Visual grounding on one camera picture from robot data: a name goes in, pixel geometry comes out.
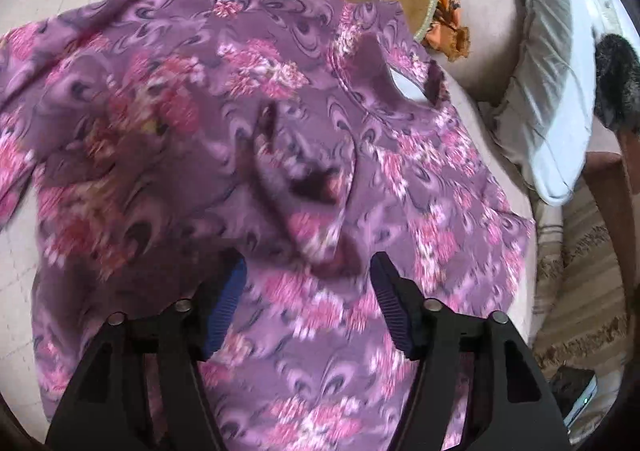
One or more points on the black fur garment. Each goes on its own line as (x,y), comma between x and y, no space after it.
(617,84)

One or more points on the light blue pillow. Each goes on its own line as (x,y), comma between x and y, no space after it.
(543,124)

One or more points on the beige striped floral blanket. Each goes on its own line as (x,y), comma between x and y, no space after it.
(580,317)

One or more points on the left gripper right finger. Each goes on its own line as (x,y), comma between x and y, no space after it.
(479,364)

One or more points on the purple floral long-sleeve shirt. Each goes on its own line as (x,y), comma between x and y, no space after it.
(306,134)

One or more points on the pink quilted mattress cover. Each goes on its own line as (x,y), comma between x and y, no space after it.
(495,27)

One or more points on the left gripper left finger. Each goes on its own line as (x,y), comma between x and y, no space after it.
(138,386)

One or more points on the orange patterned cloth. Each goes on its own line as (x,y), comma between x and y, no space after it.
(446,33)

